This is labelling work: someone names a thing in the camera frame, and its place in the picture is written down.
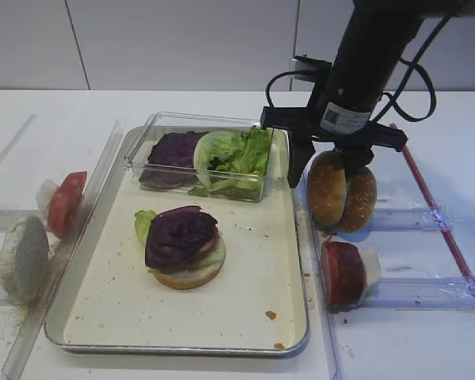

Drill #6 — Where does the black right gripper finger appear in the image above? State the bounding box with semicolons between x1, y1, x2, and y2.
332;146;374;176

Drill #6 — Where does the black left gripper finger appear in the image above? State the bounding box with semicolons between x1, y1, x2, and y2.
287;136;315;188

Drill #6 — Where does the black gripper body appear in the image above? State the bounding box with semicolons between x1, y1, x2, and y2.
260;87;408;152

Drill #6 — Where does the sesame top bun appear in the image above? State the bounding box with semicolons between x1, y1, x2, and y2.
307;151;347;226

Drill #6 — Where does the sesame bun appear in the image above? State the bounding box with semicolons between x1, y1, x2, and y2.
307;151;347;226
335;167;377;233

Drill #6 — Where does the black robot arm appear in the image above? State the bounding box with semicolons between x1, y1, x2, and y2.
260;1;427;188

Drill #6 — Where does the green lettuce in container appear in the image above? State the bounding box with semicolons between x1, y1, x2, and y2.
188;127;272;201

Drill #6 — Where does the white slice beside patties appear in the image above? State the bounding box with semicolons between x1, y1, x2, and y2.
361;248;382;299

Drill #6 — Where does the tomato slice on burger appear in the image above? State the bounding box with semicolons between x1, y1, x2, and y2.
195;235;218;260

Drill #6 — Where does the green lettuce leaf on burger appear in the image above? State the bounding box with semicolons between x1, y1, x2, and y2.
134;210;157;247

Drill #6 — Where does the red tomato slice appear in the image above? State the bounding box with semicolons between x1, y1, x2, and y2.
47;171;88;239

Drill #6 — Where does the white slice behind tomato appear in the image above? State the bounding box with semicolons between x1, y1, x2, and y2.
36;179;59;219

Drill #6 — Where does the pale bread bun left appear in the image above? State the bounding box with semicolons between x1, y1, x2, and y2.
0;215;50;303

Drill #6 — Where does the clear plastic container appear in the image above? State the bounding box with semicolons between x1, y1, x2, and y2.
125;112;272;202

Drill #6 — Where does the red plastic strip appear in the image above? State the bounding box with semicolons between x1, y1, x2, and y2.
401;146;475;300

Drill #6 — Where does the purple cabbage in container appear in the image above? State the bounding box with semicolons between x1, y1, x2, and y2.
139;131;207;190

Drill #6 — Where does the bottom burger bun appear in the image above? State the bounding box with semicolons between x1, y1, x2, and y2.
148;235;226;290

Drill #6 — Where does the metal baking tray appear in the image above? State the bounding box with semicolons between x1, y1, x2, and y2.
44;132;309;356

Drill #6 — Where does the black cable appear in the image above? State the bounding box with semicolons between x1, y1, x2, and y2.
264;11;457;123

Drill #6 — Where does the clear rail right of tray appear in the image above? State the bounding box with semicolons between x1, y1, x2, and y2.
289;125;342;379

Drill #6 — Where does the clear rail of tray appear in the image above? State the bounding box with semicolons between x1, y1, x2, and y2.
289;125;342;379
2;121;124;379

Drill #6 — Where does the clear far left rail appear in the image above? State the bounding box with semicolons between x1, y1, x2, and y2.
0;114;38;165

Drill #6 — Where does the clear rail left of tray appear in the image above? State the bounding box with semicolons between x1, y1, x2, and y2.
2;121;124;379

